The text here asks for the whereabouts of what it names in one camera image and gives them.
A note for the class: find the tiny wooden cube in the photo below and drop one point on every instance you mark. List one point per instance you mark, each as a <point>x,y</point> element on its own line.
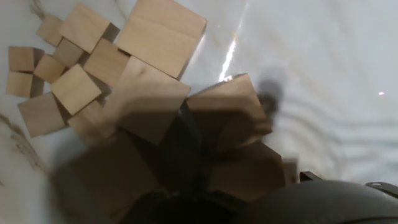
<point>18,84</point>
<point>20,57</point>
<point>48,68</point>
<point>66,51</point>
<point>49,29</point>

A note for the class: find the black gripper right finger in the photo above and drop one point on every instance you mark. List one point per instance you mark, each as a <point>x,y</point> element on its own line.
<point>384,188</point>

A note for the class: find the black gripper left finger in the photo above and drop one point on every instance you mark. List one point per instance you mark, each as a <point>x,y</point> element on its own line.
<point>186,208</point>

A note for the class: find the marble pattern board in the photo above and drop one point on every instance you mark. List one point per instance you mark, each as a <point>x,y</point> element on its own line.
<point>311,62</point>

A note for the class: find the small wooden cube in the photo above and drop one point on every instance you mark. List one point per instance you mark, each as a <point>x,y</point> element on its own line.
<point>107,60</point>
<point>88,123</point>
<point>40,113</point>
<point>74,88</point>
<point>84,25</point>

